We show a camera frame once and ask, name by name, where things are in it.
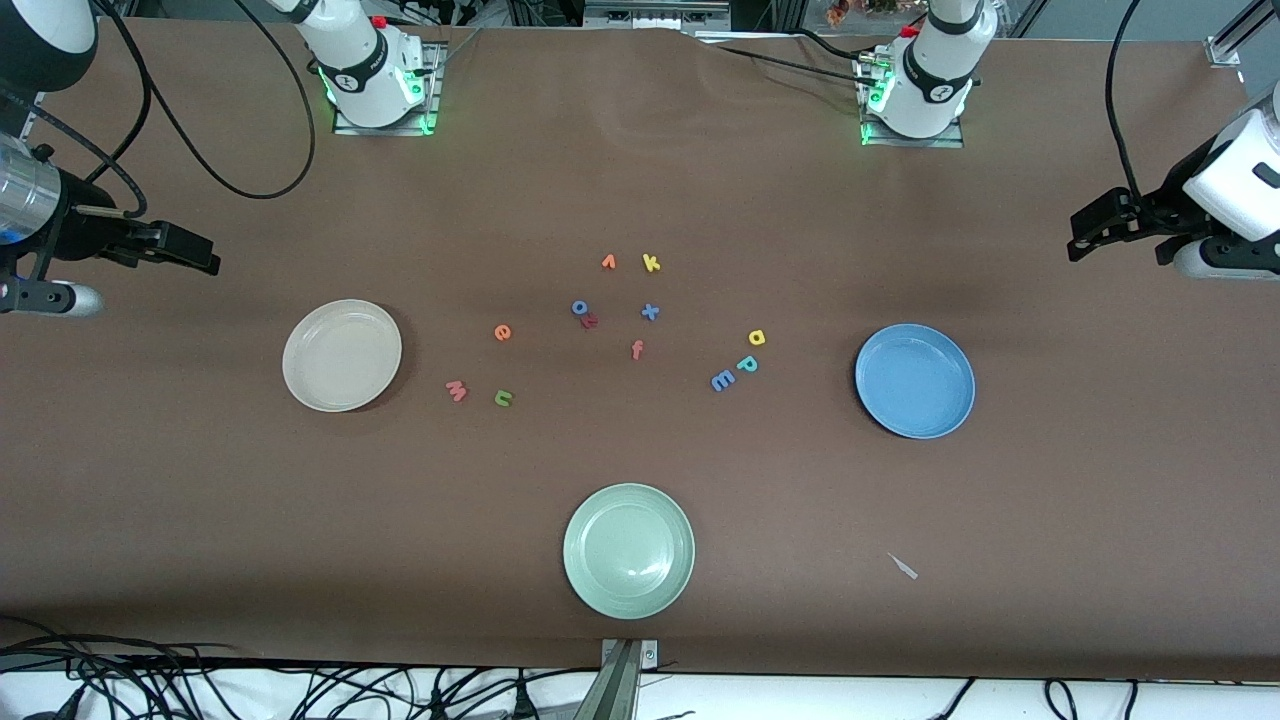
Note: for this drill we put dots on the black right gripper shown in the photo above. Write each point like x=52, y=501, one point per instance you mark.
x=84, y=232

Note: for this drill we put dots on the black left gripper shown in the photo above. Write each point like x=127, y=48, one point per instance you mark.
x=1163, y=211

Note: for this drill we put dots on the pink red letter M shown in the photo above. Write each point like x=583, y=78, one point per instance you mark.
x=456, y=391

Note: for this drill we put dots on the blue letter E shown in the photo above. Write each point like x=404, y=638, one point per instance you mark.
x=722, y=381

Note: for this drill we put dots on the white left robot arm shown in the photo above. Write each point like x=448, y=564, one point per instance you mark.
x=935, y=80

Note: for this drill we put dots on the beige brown plate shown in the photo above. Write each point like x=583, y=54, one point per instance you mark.
x=342, y=355

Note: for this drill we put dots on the blue plate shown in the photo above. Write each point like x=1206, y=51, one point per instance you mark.
x=915, y=380

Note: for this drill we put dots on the small white paper scrap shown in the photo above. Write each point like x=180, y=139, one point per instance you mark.
x=903, y=567

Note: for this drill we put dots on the brown paper table cover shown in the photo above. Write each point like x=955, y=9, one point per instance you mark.
x=640, y=150

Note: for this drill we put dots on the grey metal background box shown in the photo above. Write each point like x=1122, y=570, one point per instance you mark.
x=650, y=12

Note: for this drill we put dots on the pale green plate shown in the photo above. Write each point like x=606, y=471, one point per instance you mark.
x=628, y=550

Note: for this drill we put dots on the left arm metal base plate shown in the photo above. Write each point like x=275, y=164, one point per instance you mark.
x=910, y=142

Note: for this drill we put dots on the aluminium frame profile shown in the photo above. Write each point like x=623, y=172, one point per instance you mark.
x=1235, y=40

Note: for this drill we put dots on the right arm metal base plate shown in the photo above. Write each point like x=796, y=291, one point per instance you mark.
x=434, y=90

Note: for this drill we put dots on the grey metal camera post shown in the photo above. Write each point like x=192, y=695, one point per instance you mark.
x=620, y=690

